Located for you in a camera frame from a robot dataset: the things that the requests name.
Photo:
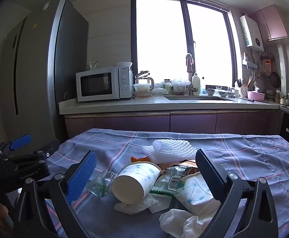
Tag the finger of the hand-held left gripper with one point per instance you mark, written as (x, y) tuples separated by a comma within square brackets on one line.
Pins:
[(20, 141), (44, 152)]

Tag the checked blue tablecloth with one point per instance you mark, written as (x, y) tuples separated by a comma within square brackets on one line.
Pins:
[(258, 158)]

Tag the small pale ornament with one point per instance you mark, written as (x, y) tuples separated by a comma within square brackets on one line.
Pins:
[(92, 65)]

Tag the kitchen sink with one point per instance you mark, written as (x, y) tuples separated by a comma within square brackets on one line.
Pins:
[(196, 98)]

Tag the silver faucet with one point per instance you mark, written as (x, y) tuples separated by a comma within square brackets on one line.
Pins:
[(190, 84)]

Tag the hanging frying pan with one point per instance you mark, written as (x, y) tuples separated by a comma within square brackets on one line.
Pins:
[(275, 79)]

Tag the white microwave oven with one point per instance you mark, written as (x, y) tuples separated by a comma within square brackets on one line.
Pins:
[(97, 84)]

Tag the plastic bag with food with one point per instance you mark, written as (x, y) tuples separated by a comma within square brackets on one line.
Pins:
[(180, 86)]

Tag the white foam fruit net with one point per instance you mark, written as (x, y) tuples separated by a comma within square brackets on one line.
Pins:
[(171, 148)]

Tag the small dark bowl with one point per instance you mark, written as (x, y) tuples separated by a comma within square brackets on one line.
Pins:
[(210, 92)]

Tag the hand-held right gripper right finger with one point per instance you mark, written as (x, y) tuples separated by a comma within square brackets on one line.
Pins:
[(209, 176)]

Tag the white tissue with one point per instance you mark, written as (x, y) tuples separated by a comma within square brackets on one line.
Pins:
[(134, 207)]

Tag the patterned white bowl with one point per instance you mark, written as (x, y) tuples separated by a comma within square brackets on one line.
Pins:
[(226, 94)]

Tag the hanging strainer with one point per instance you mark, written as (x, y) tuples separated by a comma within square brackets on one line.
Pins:
[(264, 75)]

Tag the clear bottle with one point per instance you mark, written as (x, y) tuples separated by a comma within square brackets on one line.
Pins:
[(203, 86)]

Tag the glass kettle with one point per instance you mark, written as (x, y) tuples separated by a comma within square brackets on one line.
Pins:
[(147, 79)]

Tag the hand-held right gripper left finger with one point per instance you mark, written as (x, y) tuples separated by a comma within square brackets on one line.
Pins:
[(81, 176)]

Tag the kitchen window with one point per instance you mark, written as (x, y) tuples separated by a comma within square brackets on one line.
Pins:
[(159, 42)]

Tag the white water heater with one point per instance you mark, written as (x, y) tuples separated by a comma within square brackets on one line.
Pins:
[(252, 33)]

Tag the white wall shelf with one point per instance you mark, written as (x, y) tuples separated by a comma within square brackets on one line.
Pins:
[(250, 64)]

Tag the white soap bottle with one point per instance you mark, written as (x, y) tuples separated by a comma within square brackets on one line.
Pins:
[(196, 83)]

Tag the hanging grater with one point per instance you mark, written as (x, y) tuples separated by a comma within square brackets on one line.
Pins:
[(267, 65)]

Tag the wooden spatula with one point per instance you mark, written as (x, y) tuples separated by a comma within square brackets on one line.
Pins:
[(250, 80)]

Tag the orange peel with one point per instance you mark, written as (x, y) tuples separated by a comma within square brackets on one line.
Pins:
[(137, 159)]

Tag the kitchen counter with purple cabinets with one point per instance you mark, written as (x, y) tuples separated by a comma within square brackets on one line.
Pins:
[(139, 124)]

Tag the clear plastic wrapper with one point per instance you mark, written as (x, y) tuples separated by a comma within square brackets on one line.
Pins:
[(99, 183)]

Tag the brown foil wrapper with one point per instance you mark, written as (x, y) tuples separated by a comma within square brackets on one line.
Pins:
[(184, 164)]

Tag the oil bottle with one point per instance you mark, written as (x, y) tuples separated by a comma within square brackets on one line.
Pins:
[(277, 98)]

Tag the dotted white utensil holder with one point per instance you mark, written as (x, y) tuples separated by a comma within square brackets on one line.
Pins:
[(243, 91)]

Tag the dotted white paper cup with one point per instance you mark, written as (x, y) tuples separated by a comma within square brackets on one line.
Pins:
[(132, 181), (194, 193)]

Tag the pink basin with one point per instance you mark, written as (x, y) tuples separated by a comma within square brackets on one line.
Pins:
[(256, 96)]

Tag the pink wall cabinet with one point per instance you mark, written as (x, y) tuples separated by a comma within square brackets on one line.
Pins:
[(271, 22)]

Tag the clear lidded bowl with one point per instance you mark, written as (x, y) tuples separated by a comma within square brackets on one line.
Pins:
[(142, 87)]

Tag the green snack wrapper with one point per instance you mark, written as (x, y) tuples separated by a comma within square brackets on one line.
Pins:
[(169, 181)]

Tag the glass jar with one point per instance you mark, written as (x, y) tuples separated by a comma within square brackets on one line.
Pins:
[(167, 86)]

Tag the white plastic bag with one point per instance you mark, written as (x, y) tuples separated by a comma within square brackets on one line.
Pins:
[(179, 220)]

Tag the grey refrigerator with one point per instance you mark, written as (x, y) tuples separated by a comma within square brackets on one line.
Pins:
[(35, 67)]

